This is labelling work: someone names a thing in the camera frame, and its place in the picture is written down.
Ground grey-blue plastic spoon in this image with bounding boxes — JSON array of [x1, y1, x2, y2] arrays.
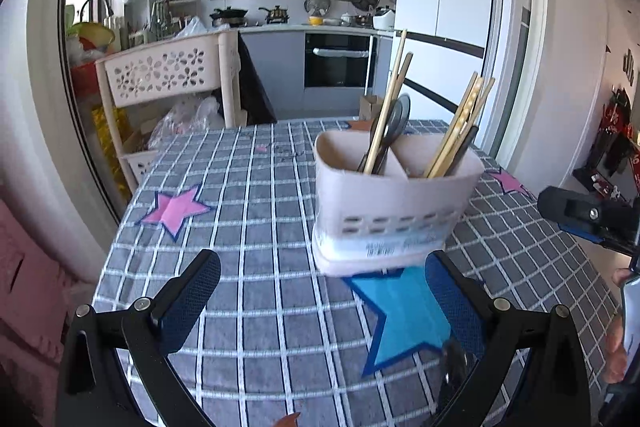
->
[[372, 94, 411, 174]]

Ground right hand pink nails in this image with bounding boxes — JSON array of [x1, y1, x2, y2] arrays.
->
[[602, 298, 629, 385]]

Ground pink plastic utensil caddy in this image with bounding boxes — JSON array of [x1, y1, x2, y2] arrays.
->
[[312, 130, 485, 277]]

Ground grey checked tablecloth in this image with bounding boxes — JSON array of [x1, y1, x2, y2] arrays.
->
[[93, 120, 617, 426]]

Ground bamboo chopsticks in right compartment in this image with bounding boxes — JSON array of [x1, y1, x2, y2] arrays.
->
[[422, 74, 495, 179]]

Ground bamboo chopstick in left compartment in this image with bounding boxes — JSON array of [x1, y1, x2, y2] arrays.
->
[[362, 29, 412, 174]]

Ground white refrigerator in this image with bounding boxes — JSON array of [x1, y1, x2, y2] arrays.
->
[[374, 0, 501, 128]]

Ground black built-in oven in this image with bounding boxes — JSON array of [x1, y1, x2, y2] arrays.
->
[[305, 32, 378, 89]]

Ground beige plastic storage rack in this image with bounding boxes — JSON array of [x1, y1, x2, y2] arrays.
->
[[94, 29, 247, 191]]

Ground black wok on stove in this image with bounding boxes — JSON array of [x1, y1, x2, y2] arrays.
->
[[209, 8, 247, 27]]

